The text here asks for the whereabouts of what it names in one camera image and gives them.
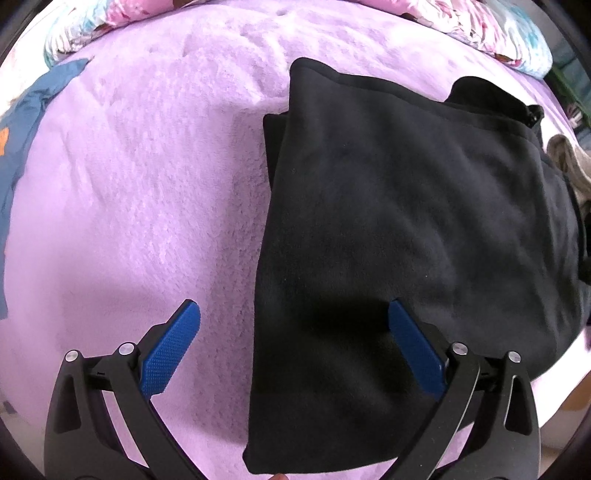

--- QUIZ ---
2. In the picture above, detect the grey beige garment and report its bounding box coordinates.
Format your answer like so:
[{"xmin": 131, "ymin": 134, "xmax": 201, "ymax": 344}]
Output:
[{"xmin": 547, "ymin": 134, "xmax": 591, "ymax": 209}]

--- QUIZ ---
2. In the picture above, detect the large black garment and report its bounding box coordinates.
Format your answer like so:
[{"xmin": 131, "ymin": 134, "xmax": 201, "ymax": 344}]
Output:
[{"xmin": 243, "ymin": 58, "xmax": 590, "ymax": 474}]

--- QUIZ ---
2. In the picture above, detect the teal blue garment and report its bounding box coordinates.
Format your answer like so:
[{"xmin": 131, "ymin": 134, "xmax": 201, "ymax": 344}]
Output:
[{"xmin": 0, "ymin": 59, "xmax": 90, "ymax": 320}]

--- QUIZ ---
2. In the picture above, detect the pink floral quilt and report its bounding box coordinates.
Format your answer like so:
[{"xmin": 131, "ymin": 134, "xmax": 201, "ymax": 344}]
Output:
[{"xmin": 43, "ymin": 0, "xmax": 553, "ymax": 80}]

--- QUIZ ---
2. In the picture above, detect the purple fluffy bed blanket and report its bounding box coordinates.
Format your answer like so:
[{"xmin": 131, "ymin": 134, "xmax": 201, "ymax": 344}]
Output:
[{"xmin": 1, "ymin": 1, "xmax": 571, "ymax": 479}]

